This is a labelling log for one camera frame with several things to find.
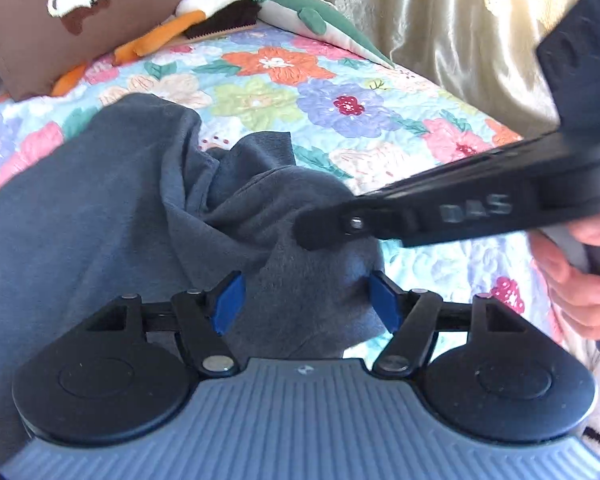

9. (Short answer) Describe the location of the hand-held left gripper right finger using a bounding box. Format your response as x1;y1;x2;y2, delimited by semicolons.
367;270;526;376

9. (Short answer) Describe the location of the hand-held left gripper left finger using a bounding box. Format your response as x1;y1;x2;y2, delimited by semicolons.
82;270;247;377

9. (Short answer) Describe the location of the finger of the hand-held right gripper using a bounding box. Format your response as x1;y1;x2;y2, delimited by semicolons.
292;194;422;252

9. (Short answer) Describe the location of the dark grey garment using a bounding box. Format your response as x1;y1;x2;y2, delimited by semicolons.
0;92;389;467

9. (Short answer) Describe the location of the person's right hand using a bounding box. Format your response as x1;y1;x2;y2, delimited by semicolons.
529;211;600;344

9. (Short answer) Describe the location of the floral quilt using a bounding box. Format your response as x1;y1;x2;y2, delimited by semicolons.
0;22;581;361

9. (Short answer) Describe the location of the beige patterned curtain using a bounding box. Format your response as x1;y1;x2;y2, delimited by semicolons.
279;0;600;162

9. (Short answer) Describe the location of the green and white plush toy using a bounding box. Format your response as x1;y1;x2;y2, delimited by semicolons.
247;0;397;70

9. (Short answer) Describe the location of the dark bristle brush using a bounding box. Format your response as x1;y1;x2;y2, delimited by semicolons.
182;0;264;41

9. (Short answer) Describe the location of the white and orange goose plush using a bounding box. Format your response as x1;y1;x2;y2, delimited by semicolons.
50;0;266;98

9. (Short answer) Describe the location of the brown pillow with white patch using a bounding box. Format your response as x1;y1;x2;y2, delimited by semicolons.
0;0;282;102

